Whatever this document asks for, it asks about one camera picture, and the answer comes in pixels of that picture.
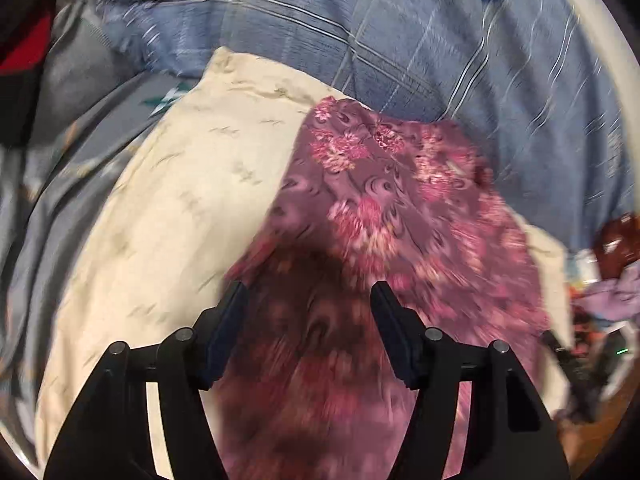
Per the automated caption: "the dark red glossy bag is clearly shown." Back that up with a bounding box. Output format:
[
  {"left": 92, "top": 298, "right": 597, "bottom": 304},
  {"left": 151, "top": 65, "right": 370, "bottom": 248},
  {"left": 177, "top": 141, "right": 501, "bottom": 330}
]
[{"left": 593, "top": 214, "right": 640, "bottom": 280}]

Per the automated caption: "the purple pink floral garment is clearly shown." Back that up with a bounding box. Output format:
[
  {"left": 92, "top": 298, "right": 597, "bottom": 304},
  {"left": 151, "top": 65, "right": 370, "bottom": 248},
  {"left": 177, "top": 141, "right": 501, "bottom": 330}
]
[{"left": 216, "top": 97, "right": 548, "bottom": 479}]

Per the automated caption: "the lilac purple cloth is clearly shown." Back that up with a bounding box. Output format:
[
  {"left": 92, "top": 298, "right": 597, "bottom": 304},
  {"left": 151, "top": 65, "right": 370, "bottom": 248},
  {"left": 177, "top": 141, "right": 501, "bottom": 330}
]
[{"left": 575, "top": 261, "right": 640, "bottom": 324}]

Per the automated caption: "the grey blue quilt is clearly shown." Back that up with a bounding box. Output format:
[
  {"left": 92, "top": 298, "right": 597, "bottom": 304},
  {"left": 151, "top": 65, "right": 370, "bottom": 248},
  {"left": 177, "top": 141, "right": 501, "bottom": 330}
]
[{"left": 1, "top": 6, "right": 196, "bottom": 464}]

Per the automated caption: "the blue plaid pillow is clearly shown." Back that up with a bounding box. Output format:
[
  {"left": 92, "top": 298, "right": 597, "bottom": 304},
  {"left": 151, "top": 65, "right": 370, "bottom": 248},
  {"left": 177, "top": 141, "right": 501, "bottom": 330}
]
[{"left": 96, "top": 0, "right": 639, "bottom": 250}]

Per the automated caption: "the cream leaf-print bed sheet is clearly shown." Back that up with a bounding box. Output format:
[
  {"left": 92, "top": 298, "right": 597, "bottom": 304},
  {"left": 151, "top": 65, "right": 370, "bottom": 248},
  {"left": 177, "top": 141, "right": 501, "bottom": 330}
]
[{"left": 36, "top": 48, "right": 570, "bottom": 460}]

